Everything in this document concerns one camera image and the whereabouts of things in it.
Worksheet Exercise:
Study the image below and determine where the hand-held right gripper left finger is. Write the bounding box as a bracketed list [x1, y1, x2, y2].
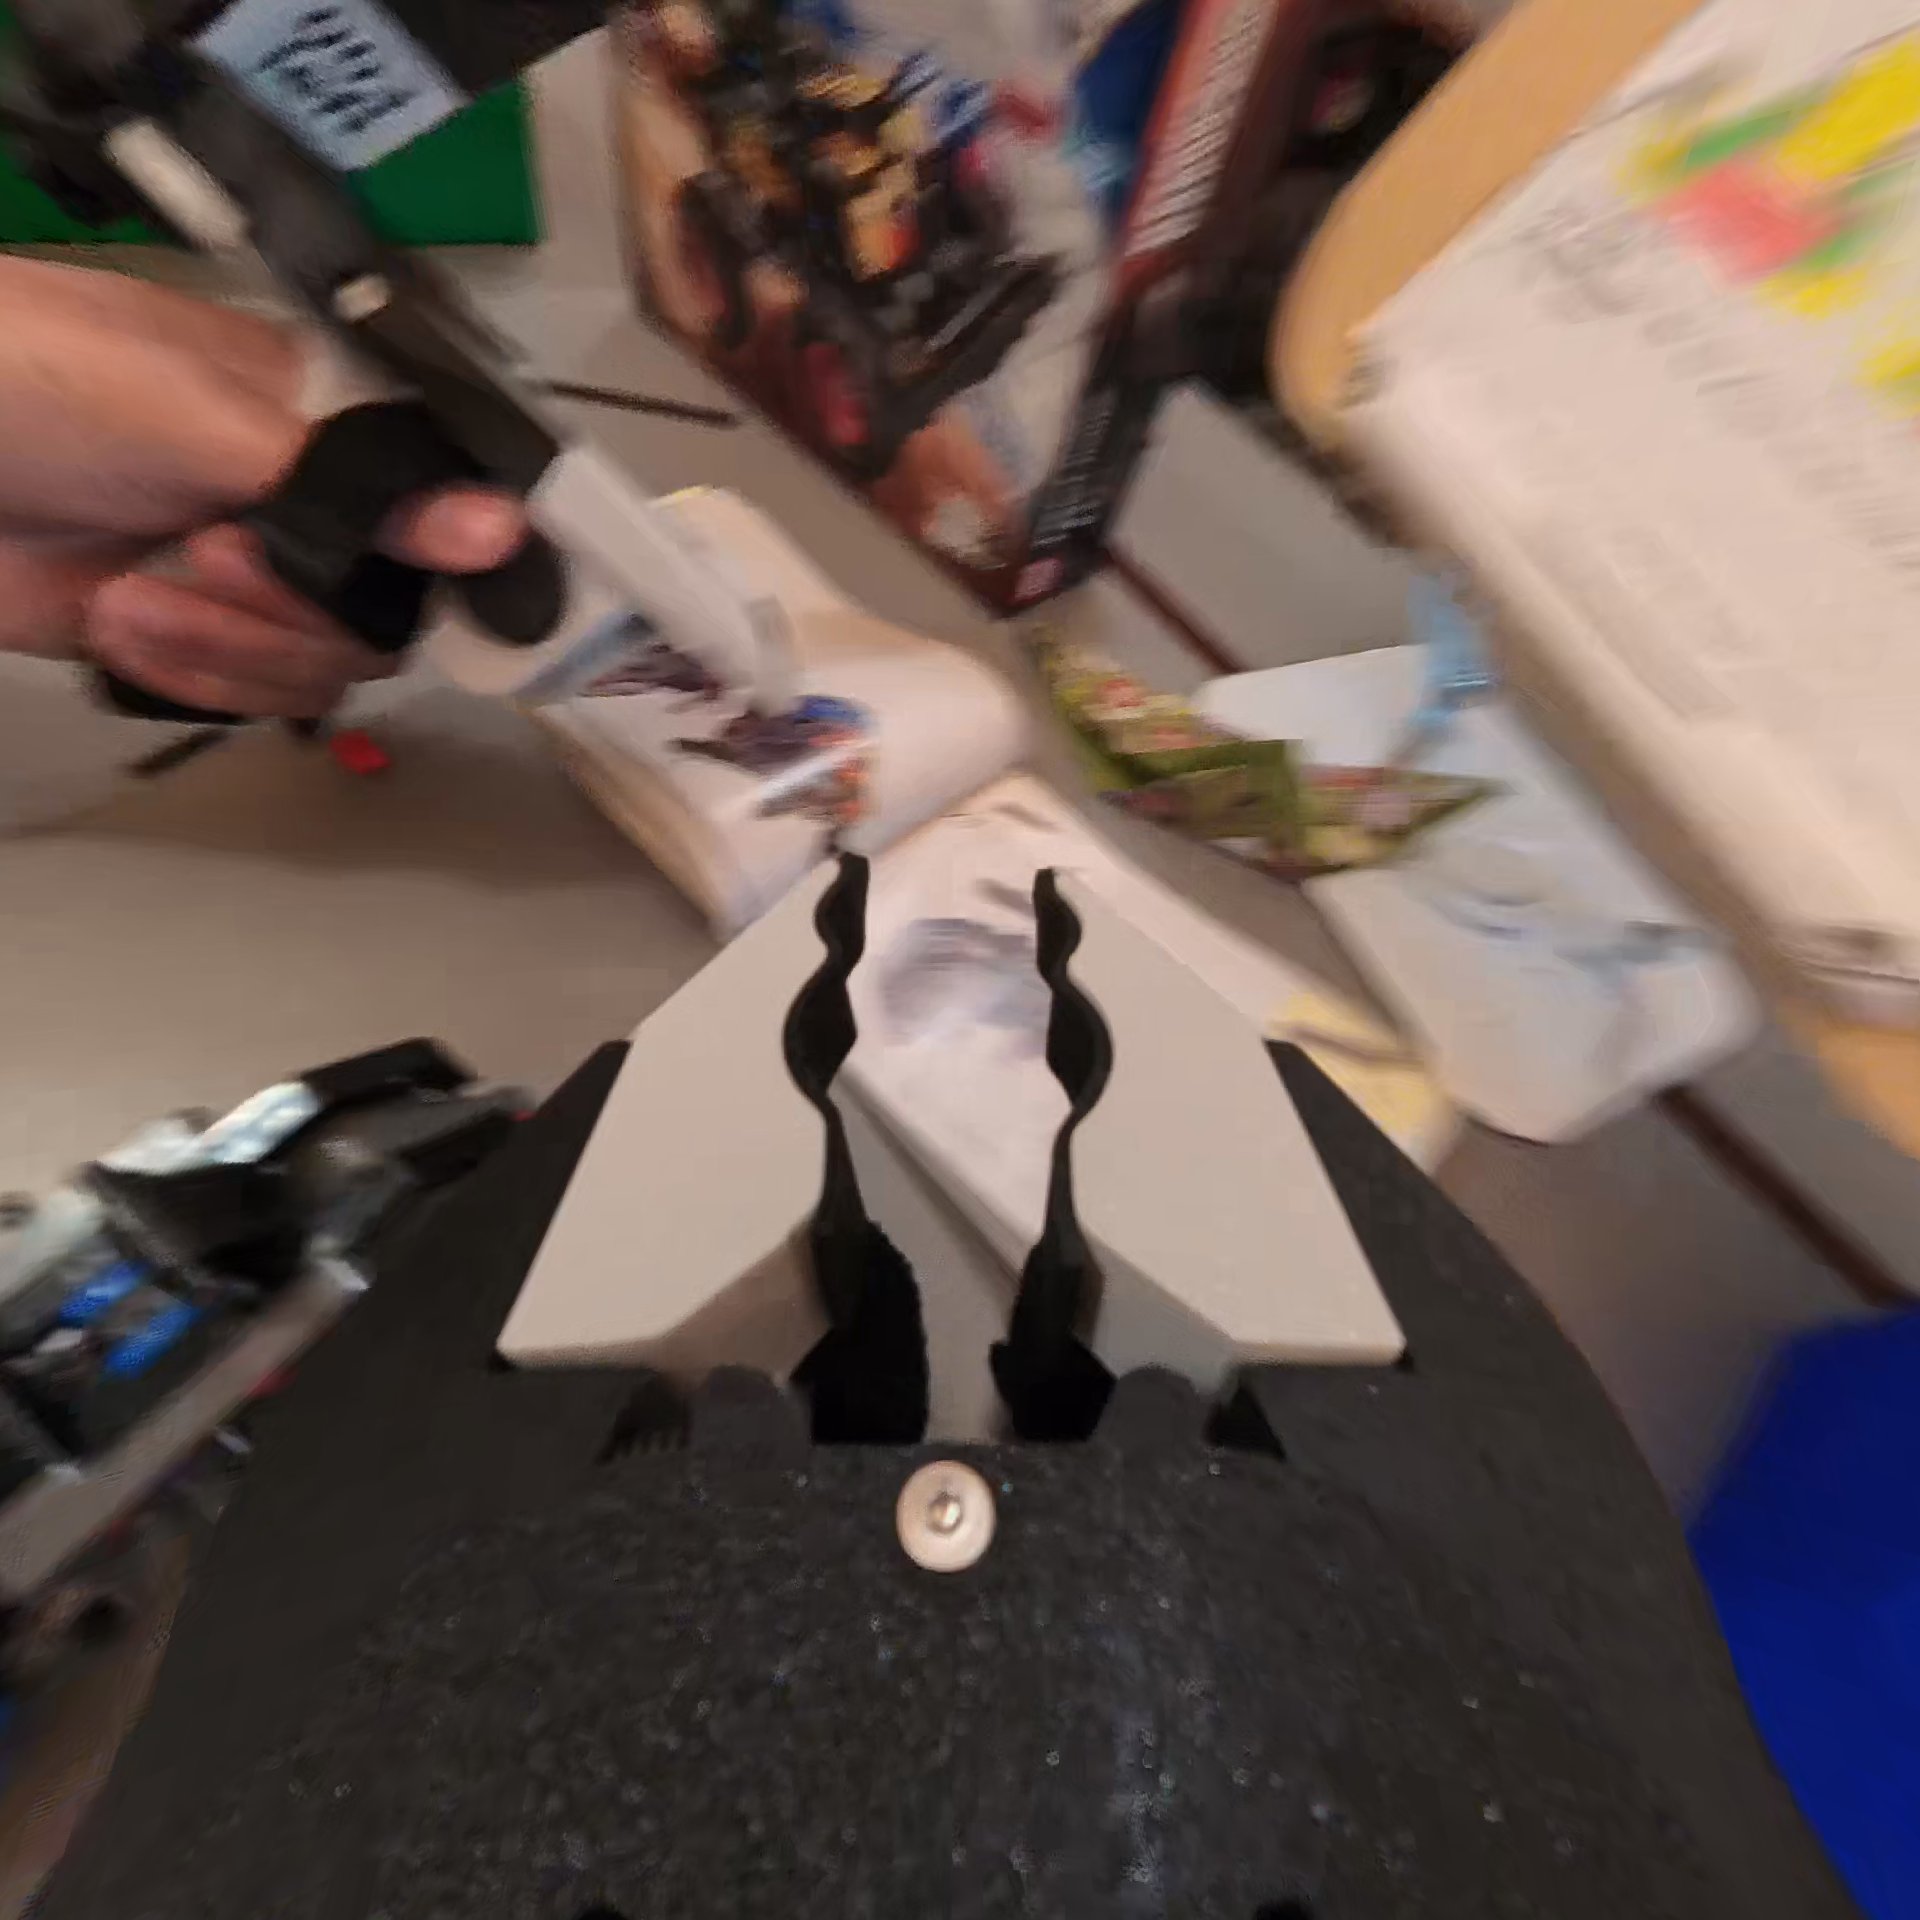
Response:
[496, 853, 875, 1382]

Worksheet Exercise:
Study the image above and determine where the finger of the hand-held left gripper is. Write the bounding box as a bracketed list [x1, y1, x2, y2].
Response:
[527, 445, 800, 708]

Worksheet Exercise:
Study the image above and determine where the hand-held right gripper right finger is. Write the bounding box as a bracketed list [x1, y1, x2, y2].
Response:
[1031, 869, 1409, 1382]

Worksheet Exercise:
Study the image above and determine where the lego instruction booklet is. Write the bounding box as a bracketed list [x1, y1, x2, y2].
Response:
[517, 482, 1463, 1179]

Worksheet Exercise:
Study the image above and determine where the lego vehicle chassis model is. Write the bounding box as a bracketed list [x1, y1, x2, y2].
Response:
[0, 1034, 535, 1614]

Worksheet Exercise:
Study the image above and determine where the long black lego axle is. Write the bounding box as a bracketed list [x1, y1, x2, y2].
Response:
[547, 382, 742, 432]

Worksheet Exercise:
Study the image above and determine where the lego set box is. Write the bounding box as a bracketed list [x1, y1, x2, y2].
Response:
[615, 0, 1359, 617]

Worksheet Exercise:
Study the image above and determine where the person's left hand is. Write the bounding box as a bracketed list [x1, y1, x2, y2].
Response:
[0, 253, 535, 722]

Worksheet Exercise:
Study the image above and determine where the green plastic bin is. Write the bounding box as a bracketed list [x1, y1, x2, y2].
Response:
[0, 76, 543, 251]

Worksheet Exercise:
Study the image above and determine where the white document stand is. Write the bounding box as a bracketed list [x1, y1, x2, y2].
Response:
[1199, 643, 1770, 1147]

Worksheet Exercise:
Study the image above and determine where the floral origami paper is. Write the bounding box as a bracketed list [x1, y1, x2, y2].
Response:
[1036, 630, 1501, 880]

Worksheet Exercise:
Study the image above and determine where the blue plastic bin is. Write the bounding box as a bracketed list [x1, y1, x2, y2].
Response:
[1683, 1301, 1920, 1920]

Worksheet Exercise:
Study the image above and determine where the instruction sheet on stand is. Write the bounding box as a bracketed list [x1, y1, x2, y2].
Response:
[1267, 0, 1920, 1162]

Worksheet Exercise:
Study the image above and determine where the printed instruction sheet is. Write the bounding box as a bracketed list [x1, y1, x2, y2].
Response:
[1340, 0, 1920, 1023]

